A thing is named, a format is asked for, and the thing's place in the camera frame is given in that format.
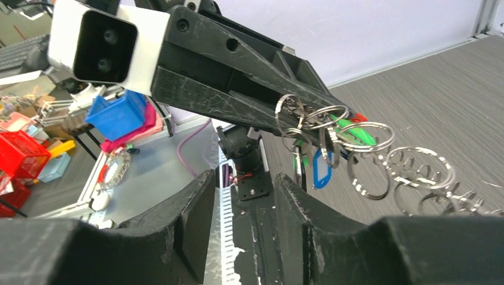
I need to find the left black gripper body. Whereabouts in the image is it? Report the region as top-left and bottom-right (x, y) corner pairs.
(134, 0), (316, 131)

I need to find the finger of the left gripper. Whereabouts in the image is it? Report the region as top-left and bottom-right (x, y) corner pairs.
(272, 50), (355, 116)
(151, 66), (334, 146)

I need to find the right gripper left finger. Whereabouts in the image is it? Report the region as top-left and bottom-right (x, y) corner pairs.
(1, 170), (216, 284)

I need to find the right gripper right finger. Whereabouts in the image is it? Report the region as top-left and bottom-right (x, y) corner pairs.
(274, 173), (503, 284)

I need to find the numbered metal key ring disc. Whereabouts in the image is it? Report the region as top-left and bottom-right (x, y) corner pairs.
(276, 96), (503, 217)

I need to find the blue plastic bin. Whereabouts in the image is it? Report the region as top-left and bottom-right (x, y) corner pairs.
(85, 90), (147, 141)

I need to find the blue key tag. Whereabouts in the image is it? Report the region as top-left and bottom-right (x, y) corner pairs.
(313, 149), (332, 189)

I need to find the red key tag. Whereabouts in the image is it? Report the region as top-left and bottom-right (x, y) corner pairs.
(350, 113), (368, 123)

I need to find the green key tag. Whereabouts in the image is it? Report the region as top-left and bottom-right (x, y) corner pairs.
(333, 119), (377, 146)

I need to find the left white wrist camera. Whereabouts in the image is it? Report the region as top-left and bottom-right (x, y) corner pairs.
(48, 1), (170, 96)

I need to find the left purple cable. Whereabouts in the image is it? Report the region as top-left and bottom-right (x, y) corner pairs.
(176, 118), (213, 179)

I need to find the red wire basket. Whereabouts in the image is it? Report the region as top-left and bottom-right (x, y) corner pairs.
(1, 131), (51, 218)

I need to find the aluminium frame rail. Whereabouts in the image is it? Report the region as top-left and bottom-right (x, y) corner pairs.
(470, 0), (503, 39)

